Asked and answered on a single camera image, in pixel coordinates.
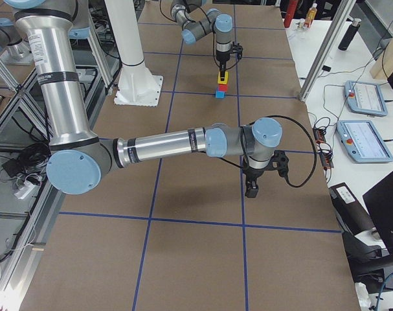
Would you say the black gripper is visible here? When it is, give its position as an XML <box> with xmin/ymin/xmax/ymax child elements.
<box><xmin>215</xmin><ymin>50</ymin><xmax>230</xmax><ymax>83</ymax></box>
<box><xmin>242</xmin><ymin>163</ymin><xmax>265</xmax><ymax>198</ymax></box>

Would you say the yellow cube block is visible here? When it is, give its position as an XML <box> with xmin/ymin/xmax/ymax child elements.
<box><xmin>218</xmin><ymin>71</ymin><xmax>229</xmax><ymax>85</ymax></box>

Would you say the red cube block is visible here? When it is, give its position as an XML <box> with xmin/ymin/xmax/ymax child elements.
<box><xmin>217</xmin><ymin>84</ymin><xmax>228</xmax><ymax>93</ymax></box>

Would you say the blue cube block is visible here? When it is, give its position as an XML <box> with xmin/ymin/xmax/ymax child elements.
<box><xmin>215</xmin><ymin>89</ymin><xmax>225</xmax><ymax>98</ymax></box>

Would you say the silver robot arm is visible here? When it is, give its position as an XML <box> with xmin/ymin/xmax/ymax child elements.
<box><xmin>9</xmin><ymin>1</ymin><xmax>288</xmax><ymax>198</ymax></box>
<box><xmin>170</xmin><ymin>1</ymin><xmax>234</xmax><ymax>84</ymax></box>

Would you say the orange black electronics board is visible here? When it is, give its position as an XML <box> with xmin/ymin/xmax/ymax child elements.
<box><xmin>313</xmin><ymin>128</ymin><xmax>333</xmax><ymax>170</ymax></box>

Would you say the red cylinder bottle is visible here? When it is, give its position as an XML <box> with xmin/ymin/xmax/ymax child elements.
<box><xmin>284</xmin><ymin>0</ymin><xmax>298</xmax><ymax>28</ymax></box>

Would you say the orange drink bottle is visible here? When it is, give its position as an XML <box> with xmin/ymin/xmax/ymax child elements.
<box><xmin>304</xmin><ymin>3</ymin><xmax>317</xmax><ymax>29</ymax></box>

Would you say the near teach pendant tablet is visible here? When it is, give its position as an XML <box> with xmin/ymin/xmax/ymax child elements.
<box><xmin>336</xmin><ymin>120</ymin><xmax>393</xmax><ymax>163</ymax></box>

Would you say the teach pendant tablet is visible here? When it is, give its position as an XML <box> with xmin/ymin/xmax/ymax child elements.
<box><xmin>344</xmin><ymin>80</ymin><xmax>388</xmax><ymax>117</ymax></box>
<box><xmin>336</xmin><ymin>120</ymin><xmax>393</xmax><ymax>163</ymax></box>

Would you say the black computer monitor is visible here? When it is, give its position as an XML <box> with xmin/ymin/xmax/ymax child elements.
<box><xmin>363</xmin><ymin>171</ymin><xmax>393</xmax><ymax>253</ymax></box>

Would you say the black water bottle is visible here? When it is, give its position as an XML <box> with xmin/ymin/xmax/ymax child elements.
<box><xmin>338</xmin><ymin>18</ymin><xmax>361</xmax><ymax>51</ymax></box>

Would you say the far teach pendant tablet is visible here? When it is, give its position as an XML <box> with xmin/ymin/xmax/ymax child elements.
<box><xmin>344</xmin><ymin>80</ymin><xmax>388</xmax><ymax>117</ymax></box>

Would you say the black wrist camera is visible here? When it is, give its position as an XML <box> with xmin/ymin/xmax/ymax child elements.
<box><xmin>268</xmin><ymin>150</ymin><xmax>289</xmax><ymax>179</ymax></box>
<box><xmin>231</xmin><ymin>41</ymin><xmax>243</xmax><ymax>61</ymax></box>

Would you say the black camera cable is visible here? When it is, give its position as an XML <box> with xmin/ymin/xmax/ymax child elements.
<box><xmin>159</xmin><ymin>0</ymin><xmax>241</xmax><ymax>71</ymax></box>
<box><xmin>221</xmin><ymin>115</ymin><xmax>320</xmax><ymax>189</ymax></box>

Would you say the aluminium frame post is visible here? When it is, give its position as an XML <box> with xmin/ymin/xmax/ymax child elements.
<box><xmin>298</xmin><ymin>0</ymin><xmax>356</xmax><ymax>102</ymax></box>

